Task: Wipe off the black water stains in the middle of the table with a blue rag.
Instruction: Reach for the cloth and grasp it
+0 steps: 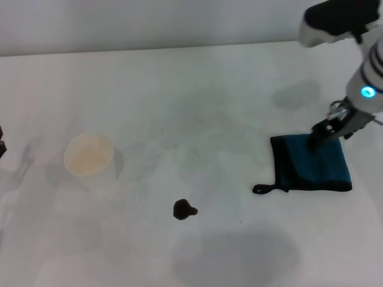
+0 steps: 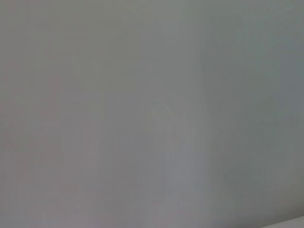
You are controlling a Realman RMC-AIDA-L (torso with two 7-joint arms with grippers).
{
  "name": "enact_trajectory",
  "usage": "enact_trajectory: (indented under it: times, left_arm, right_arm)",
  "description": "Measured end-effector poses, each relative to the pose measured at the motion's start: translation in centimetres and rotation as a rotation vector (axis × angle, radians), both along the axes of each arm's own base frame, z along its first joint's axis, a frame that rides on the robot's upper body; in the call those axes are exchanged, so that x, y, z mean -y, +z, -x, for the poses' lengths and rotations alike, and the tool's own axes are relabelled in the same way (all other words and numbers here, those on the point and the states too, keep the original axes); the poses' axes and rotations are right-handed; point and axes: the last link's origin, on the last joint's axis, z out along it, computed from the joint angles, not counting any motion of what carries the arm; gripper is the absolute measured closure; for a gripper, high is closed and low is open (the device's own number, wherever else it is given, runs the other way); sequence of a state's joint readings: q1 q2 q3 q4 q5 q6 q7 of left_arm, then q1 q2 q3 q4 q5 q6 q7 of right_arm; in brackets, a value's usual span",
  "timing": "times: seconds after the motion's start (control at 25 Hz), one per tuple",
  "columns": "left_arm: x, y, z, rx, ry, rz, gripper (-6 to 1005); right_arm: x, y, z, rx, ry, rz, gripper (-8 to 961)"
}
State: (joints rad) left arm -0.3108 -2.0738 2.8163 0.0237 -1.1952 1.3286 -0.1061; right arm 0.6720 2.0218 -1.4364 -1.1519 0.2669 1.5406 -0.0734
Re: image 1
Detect black water stain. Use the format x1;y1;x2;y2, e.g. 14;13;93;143
172;199;199;221

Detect white paper cup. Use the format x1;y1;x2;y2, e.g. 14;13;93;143
63;133;118;192

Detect silver cable connector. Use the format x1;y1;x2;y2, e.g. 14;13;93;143
327;100;349;121

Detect blue rag with black trim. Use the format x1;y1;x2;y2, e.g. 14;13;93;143
253;133;353;195

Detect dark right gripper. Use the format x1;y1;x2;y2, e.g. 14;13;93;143
307;97;375;151

